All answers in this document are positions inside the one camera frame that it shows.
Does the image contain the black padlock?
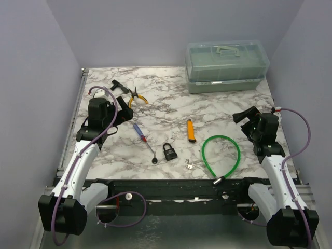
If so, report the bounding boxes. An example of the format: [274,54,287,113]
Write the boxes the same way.
[163,143,177,161]

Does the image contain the clear green plastic toolbox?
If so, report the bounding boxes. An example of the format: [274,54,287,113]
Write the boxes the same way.
[185,40,270,94]

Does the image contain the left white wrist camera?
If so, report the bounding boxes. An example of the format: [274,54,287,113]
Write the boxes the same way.
[92,89,109,99]

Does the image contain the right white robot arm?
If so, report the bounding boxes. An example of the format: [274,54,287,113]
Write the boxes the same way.
[232,106,319,248]

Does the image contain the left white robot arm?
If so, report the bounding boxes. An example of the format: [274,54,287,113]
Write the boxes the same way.
[38,96,133,235]

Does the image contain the orange utility knife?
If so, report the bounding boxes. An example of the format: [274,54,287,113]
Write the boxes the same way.
[187,119,197,143]

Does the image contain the green cable lock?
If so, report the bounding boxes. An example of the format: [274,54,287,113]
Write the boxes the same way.
[201,135,241,186]

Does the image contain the left aluminium extrusion rail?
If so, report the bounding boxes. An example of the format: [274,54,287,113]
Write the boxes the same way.
[56,68,89,177]

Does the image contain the yellow handled pliers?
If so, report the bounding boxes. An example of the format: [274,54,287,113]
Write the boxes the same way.
[128,87,149,109]

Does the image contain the black t-shaped tool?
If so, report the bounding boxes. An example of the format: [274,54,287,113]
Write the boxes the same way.
[110,79,129,94]

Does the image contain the blue red screwdriver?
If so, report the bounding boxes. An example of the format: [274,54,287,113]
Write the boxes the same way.
[133,123,158,164]

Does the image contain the black mounting rail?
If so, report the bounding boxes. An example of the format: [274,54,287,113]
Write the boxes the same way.
[83,177,270,216]

